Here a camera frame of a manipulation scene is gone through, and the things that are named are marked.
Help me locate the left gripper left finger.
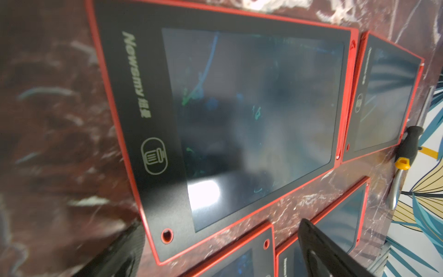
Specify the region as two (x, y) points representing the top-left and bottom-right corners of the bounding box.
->
(74, 221), (145, 277)

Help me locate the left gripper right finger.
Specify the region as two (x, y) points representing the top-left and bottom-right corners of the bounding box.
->
(298, 218), (373, 277)

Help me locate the writing tablet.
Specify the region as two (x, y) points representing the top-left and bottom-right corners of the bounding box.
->
(85, 1), (359, 265)
(341, 31), (425, 163)
(182, 221), (276, 277)
(275, 176), (370, 277)

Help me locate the screwdriver with black handle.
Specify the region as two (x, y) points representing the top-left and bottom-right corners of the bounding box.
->
(395, 86), (435, 170)

